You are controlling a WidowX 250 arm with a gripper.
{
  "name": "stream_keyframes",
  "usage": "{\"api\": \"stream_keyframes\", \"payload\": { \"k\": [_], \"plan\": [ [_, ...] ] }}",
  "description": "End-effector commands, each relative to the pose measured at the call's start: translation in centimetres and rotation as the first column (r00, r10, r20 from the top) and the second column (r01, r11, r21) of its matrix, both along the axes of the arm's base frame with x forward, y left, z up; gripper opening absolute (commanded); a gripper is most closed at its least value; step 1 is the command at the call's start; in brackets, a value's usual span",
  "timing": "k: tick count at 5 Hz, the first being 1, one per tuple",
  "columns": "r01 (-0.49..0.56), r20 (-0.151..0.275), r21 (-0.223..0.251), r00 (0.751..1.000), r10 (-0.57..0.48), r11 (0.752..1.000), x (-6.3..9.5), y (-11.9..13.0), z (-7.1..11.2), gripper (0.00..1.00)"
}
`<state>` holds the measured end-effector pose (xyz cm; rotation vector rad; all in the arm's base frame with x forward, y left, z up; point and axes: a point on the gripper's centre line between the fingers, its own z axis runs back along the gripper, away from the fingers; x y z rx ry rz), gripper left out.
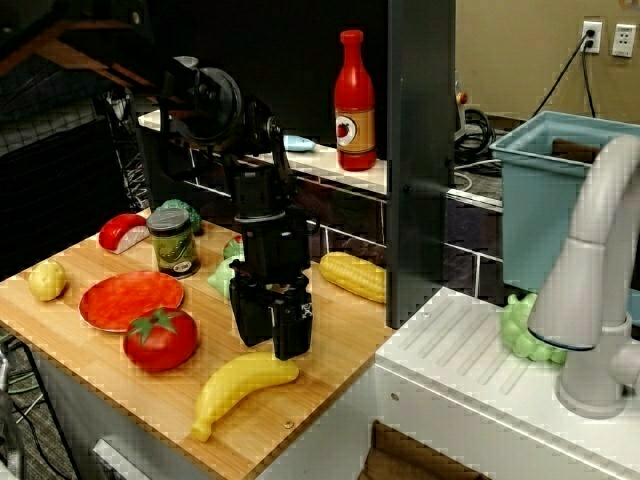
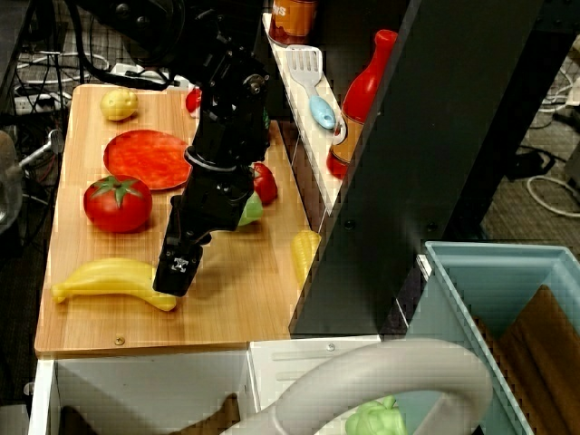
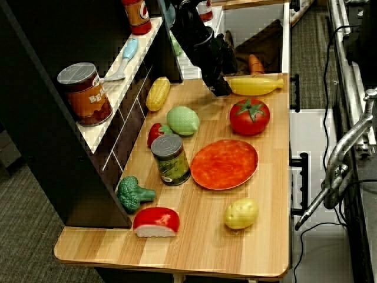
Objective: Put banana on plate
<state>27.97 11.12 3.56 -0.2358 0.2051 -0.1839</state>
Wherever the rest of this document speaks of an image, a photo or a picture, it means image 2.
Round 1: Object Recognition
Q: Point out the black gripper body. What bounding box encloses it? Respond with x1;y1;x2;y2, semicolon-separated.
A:
163;165;255;249

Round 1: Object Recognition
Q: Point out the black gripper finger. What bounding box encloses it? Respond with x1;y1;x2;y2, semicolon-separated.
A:
152;246;204;298

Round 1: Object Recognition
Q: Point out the yellow toy banana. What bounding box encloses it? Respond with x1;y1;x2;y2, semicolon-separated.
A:
50;256;178;313

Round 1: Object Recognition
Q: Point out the red plate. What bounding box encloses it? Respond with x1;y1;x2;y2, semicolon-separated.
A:
102;129;194;191

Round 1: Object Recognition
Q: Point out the green toy lime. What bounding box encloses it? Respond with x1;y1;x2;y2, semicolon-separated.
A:
237;191;265;227

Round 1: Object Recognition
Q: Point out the red toy strawberry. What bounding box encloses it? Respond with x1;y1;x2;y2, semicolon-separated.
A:
251;161;279;206

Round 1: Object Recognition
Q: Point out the wooden board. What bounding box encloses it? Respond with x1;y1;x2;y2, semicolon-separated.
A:
34;83;324;357

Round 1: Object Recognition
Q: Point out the red toy tomato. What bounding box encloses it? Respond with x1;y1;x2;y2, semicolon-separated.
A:
82;175;154;235

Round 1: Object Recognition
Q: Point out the yellow toy corn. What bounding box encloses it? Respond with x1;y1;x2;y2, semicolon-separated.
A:
289;229;323;289

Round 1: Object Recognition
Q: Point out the white shelf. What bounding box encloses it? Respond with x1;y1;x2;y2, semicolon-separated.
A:
261;12;351;217

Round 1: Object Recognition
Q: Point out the white toy sink cabinet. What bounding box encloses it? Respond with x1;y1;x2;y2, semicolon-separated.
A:
26;334;409;435

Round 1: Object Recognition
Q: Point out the yellow toy lemon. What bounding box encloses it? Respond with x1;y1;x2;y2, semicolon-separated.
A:
99;87;140;122

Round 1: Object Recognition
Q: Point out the brown toy in sink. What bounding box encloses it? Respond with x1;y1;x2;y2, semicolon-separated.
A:
58;392;241;435

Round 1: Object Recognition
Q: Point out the white power strip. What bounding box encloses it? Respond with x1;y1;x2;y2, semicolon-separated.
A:
108;62;137;85
13;92;73;115

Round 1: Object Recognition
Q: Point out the silver metal clamp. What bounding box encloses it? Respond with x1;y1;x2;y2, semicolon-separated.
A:
17;129;65;169

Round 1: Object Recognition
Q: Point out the red toy ketchup bottle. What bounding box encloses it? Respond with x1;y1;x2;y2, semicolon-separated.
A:
325;29;399;180

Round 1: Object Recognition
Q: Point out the grey rounded object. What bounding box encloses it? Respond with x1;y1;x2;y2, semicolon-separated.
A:
0;130;24;237

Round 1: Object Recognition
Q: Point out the green toy bell pepper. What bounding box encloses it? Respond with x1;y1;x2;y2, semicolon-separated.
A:
344;395;407;435

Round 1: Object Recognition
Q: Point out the light blue bin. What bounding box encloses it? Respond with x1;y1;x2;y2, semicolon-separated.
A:
404;240;580;435

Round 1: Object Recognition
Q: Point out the white spatula blue handle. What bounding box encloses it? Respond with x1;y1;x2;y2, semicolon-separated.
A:
285;44;337;131

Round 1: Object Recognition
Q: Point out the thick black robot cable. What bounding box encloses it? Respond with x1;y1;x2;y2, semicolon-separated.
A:
66;0;180;90

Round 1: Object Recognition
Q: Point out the black frame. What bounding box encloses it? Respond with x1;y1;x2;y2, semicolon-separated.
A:
288;0;580;337

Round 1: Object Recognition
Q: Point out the grey curved handle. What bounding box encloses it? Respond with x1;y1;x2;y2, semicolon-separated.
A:
221;339;494;435

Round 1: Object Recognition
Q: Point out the white floor cable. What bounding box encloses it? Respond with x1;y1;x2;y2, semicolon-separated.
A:
527;175;580;215

